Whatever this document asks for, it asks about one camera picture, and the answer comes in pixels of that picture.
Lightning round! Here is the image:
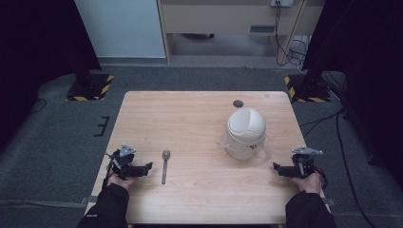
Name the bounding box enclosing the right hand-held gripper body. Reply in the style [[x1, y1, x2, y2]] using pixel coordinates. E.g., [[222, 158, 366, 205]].
[[290, 145, 324, 179]]

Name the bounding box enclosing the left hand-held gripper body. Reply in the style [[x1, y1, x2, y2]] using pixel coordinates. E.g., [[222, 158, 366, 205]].
[[108, 143, 141, 181]]

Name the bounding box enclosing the metal spoon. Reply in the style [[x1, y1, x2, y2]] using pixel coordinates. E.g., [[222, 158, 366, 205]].
[[161, 148, 172, 186]]

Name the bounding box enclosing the white swing-lid trash bin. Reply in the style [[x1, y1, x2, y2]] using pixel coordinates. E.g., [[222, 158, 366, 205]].
[[225, 106, 268, 162]]

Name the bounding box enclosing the person's left hand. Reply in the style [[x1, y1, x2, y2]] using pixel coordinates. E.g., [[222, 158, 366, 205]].
[[106, 173, 138, 192]]

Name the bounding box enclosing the person's right hand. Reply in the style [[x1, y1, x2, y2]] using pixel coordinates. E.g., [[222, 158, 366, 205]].
[[289, 171, 323, 195]]

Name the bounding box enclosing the clear plastic bin liner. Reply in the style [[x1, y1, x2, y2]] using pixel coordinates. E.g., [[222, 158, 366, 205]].
[[219, 132, 274, 164]]

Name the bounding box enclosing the black striped stand base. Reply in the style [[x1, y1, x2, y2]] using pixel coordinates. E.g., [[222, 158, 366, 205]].
[[66, 72, 115, 103], [283, 73, 333, 104]]

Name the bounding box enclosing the white power strip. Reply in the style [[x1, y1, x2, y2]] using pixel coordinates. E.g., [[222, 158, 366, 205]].
[[288, 35, 310, 65]]

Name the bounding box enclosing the black curtain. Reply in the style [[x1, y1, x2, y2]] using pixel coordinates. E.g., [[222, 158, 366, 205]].
[[301, 0, 403, 191], [0, 0, 103, 150]]

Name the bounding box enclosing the white panel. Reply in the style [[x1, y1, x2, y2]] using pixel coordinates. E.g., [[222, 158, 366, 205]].
[[73, 0, 167, 59]]

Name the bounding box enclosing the beige wooden desk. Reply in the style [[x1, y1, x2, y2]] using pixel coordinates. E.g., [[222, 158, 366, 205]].
[[157, 0, 328, 67]]

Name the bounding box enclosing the right gripper red black cable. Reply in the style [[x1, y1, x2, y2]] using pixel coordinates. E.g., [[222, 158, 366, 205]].
[[314, 166, 330, 192]]

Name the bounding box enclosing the black floor cable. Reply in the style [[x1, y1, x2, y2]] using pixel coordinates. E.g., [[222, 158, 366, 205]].
[[29, 97, 48, 116], [298, 107, 378, 228]]

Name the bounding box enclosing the black hanging cable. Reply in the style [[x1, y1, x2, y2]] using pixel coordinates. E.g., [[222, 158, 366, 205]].
[[274, 1, 306, 67]]

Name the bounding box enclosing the grey wall socket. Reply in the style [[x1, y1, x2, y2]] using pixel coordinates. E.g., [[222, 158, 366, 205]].
[[270, 0, 295, 9]]

